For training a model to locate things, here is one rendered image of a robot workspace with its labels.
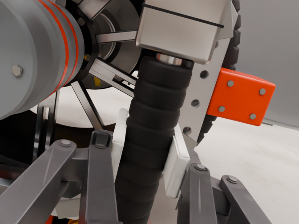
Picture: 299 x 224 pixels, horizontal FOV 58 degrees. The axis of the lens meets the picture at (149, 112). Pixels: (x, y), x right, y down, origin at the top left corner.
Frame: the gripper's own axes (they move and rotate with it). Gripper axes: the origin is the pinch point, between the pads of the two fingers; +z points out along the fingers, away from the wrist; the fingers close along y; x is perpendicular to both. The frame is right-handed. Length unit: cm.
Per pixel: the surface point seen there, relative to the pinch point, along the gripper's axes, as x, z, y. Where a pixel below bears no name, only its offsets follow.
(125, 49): 1, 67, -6
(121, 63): -4, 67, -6
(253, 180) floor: -84, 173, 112
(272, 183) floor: -84, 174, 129
